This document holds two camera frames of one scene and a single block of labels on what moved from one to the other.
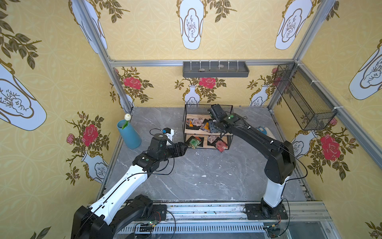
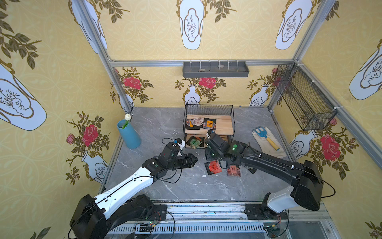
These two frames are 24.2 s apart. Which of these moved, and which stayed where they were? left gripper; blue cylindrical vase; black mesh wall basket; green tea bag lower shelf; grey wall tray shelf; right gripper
Moved: left gripper; right gripper
Stayed: grey wall tray shelf; green tea bag lower shelf; blue cylindrical vase; black mesh wall basket
